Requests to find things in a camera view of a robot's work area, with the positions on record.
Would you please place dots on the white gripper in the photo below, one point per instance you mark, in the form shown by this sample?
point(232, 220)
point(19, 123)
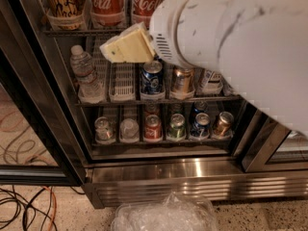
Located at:
point(166, 29)

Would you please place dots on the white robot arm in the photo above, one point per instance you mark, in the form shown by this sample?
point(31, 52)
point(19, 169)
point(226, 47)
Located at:
point(259, 46)

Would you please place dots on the blue pepsi can front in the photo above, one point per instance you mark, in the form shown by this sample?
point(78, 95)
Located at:
point(152, 78)

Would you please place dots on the copper can middle shelf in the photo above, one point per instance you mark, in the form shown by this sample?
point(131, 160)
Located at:
point(182, 80)

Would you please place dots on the copper can shelf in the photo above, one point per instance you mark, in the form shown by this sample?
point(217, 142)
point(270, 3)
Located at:
point(182, 80)
point(223, 124)

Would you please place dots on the yellow black drink can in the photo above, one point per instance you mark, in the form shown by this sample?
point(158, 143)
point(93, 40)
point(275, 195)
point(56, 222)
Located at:
point(65, 13)

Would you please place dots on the water bottle bottom shelf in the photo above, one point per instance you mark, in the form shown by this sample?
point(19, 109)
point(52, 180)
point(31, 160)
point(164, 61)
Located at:
point(129, 130)

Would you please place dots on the red coke can bottom shelf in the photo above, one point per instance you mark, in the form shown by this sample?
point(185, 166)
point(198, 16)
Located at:
point(153, 128)

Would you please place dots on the silver can bottom shelf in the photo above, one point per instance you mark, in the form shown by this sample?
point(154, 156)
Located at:
point(104, 130)

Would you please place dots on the green can bottom shelf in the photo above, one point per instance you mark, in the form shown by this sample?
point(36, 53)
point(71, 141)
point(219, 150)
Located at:
point(177, 129)

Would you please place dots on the blue can bottom shelf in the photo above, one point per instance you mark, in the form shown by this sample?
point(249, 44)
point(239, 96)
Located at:
point(201, 126)

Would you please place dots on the copper can bottom shelf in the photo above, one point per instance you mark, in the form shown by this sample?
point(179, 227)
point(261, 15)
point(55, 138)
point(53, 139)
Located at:
point(223, 124)

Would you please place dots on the left fridge glass door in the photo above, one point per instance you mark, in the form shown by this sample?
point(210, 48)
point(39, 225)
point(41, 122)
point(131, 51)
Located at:
point(29, 153)

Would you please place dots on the empty white tray lane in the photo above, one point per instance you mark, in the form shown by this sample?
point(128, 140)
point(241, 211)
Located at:
point(122, 82)

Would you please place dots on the clear water bottle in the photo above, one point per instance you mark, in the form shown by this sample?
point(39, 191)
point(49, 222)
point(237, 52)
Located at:
point(85, 72)

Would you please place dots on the brown tea bottle white cap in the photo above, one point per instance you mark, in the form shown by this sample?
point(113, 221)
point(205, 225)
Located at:
point(210, 82)

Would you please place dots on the clear plastic bag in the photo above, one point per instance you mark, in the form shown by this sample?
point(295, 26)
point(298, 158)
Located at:
point(175, 213)

